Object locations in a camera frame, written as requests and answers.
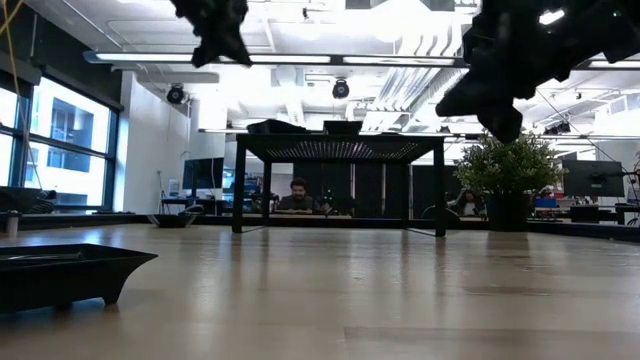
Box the long ceiling light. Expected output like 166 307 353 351
82 49 640 70

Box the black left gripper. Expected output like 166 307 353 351
169 0 254 67

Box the right gripper black rod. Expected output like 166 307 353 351
478 102 524 145

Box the yellow hanging cable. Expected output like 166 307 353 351
0 0 42 191

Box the black perforated metal riser shelf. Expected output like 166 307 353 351
232 132 448 238

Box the person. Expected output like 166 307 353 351
276 177 322 215
449 187 484 217

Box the black aluminium table frame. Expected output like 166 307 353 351
19 212 640 245

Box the black leaf-shaped mini plate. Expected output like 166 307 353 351
148 212 201 229

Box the small white cylinder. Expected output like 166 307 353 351
4 210 20 239

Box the green potted plant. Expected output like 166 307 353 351
453 130 569 232

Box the gripper black rod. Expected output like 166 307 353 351
478 102 524 145
191 35 222 69

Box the left gripper black rod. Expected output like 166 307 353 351
191 35 222 69

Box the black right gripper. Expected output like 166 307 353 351
435 0 592 120

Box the large window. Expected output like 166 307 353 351
0 74 121 214

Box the black computer monitor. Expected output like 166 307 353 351
181 156 226 191
561 159 626 199

